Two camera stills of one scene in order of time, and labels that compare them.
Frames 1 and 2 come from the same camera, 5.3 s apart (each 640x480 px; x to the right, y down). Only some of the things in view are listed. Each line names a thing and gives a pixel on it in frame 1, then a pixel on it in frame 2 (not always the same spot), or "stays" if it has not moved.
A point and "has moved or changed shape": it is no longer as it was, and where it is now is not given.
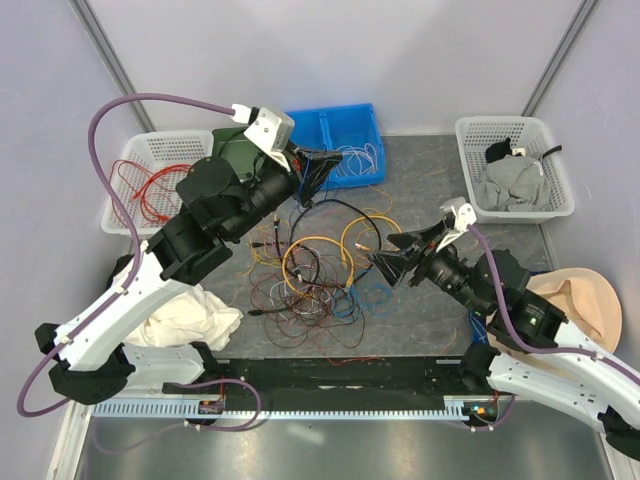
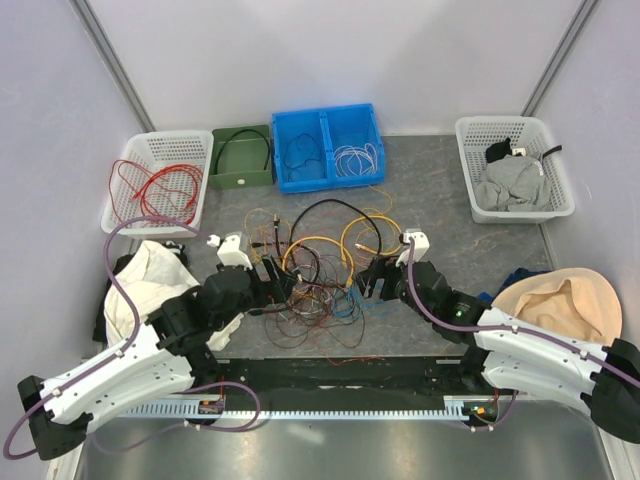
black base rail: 334,378 stays
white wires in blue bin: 357,161 stays
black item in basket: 498,150 stays
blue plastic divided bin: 351,130 stays
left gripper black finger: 317,171 -> 286,288
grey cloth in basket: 514,183 stays
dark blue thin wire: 299,195 has moved or changed shape
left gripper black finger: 321,160 -> 271,268
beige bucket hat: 588,304 stays
